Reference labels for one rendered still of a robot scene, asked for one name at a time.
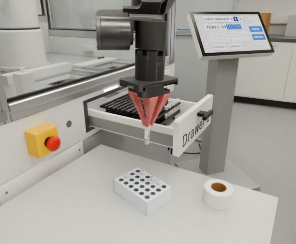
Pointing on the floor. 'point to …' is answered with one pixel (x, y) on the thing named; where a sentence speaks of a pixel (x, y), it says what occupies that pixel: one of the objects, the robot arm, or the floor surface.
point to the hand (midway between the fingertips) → (147, 122)
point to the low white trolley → (127, 208)
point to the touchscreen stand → (219, 128)
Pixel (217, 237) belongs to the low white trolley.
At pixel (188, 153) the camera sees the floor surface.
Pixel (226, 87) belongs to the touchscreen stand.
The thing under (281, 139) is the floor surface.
